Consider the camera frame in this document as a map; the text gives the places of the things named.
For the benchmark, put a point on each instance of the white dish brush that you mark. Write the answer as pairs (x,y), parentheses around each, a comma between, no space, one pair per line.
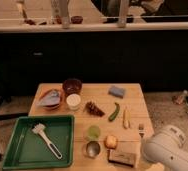
(40,130)

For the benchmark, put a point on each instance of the green cup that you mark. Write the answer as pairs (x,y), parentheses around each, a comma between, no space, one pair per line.
(93,133)

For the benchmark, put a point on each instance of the small brown bowl on shelf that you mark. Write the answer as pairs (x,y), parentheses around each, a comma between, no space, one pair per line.
(76,19)

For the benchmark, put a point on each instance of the yellow round fruit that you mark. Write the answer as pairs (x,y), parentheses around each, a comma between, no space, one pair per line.
(111,142)

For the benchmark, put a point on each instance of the white cup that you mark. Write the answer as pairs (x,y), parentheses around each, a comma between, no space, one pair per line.
(73,101)

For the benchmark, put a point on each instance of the silver fork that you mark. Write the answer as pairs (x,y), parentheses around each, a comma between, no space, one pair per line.
(141,130)

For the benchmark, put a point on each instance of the blue sponge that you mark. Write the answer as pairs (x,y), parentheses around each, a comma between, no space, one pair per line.
(116,91)

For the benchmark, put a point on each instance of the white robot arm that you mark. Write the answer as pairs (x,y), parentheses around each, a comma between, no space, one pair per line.
(165,147)

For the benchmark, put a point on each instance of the purple bowl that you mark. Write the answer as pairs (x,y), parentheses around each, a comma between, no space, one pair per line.
(72,86)

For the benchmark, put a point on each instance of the brown felt eraser block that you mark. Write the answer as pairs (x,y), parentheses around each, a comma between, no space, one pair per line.
(120,157)

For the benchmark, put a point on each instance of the green chili pepper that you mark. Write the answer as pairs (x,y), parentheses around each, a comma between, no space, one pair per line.
(115,113)

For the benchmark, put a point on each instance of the green plastic tray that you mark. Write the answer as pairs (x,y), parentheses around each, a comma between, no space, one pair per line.
(27,150)

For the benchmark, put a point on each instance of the metal measuring cup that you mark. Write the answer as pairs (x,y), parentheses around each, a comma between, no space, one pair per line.
(93,149)

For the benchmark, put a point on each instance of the brown pine cone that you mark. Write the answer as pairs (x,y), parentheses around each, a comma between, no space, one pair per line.
(93,109)

